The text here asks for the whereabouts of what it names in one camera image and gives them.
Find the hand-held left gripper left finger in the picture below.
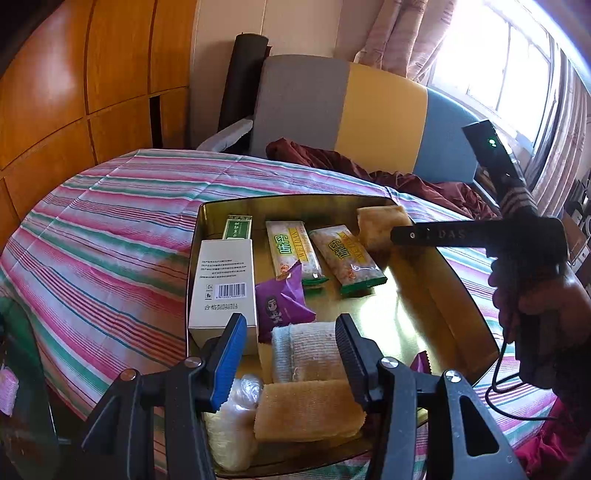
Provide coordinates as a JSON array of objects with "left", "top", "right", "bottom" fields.
[{"left": 81, "top": 313, "right": 247, "bottom": 480}]

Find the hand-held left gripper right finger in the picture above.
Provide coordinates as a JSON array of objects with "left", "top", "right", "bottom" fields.
[{"left": 335, "top": 313, "right": 529, "bottom": 480}]

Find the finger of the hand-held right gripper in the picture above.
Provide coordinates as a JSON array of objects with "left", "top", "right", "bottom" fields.
[{"left": 390, "top": 224, "right": 435, "bottom": 249}]

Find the yellow sponge cloth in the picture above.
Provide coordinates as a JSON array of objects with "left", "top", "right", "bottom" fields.
[
  {"left": 253, "top": 378, "right": 368, "bottom": 441},
  {"left": 356, "top": 205, "right": 414, "bottom": 252}
]

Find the white towel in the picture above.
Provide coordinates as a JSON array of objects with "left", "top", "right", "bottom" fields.
[{"left": 270, "top": 320, "right": 347, "bottom": 384}]

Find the snack bar packet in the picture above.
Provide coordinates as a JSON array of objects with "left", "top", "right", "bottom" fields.
[
  {"left": 265, "top": 220, "right": 329, "bottom": 289},
  {"left": 308, "top": 224, "right": 387, "bottom": 296}
]

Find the clear plastic bag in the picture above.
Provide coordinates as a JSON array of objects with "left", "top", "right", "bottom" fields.
[{"left": 203, "top": 374, "right": 264, "bottom": 472}]

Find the gold box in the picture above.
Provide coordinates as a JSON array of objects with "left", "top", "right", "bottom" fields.
[{"left": 185, "top": 194, "right": 502, "bottom": 478}]

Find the white cardboard box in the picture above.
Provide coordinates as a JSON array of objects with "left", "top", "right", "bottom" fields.
[{"left": 188, "top": 239, "right": 259, "bottom": 356}]

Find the person's right forearm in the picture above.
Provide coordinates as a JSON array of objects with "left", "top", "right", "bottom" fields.
[{"left": 549, "top": 318, "right": 591, "bottom": 407}]

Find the person's right hand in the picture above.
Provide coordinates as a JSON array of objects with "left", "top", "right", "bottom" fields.
[{"left": 488, "top": 264, "right": 591, "bottom": 343}]

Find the cluttered wooden desk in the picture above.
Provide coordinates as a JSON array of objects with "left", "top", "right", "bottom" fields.
[{"left": 561, "top": 171, "right": 591, "bottom": 278}]

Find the pink curtain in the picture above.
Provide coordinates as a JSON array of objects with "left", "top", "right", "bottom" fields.
[
  {"left": 526, "top": 46, "right": 591, "bottom": 217},
  {"left": 353, "top": 0, "right": 458, "bottom": 86}
]

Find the dark red cloth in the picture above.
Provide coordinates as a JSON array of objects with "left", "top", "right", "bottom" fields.
[{"left": 265, "top": 137, "right": 497, "bottom": 217}]

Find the grey yellow blue chair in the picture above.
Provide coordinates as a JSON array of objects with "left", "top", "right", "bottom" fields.
[{"left": 196, "top": 54, "right": 502, "bottom": 217}]

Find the striped cloth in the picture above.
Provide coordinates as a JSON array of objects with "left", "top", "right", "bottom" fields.
[{"left": 0, "top": 148, "right": 559, "bottom": 480}]

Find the window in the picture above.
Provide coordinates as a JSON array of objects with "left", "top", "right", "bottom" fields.
[{"left": 427, "top": 0, "right": 555, "bottom": 139}]

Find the glass table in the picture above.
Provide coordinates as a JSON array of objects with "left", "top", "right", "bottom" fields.
[{"left": 0, "top": 298, "right": 61, "bottom": 480}]

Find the person's magenta clothing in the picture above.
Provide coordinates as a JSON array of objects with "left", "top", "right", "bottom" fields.
[{"left": 512, "top": 397, "right": 591, "bottom": 480}]

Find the pink cloth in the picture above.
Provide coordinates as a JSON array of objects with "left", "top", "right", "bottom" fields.
[{"left": 0, "top": 364, "right": 19, "bottom": 416}]

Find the black rolled mat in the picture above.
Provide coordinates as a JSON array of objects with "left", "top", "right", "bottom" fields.
[{"left": 217, "top": 32, "right": 269, "bottom": 134}]

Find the wooden wardrobe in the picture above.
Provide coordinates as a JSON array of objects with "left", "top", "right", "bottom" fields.
[{"left": 0, "top": 0, "right": 199, "bottom": 222}]

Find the black cable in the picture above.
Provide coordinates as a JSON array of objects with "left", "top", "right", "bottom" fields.
[{"left": 485, "top": 330, "right": 561, "bottom": 421}]

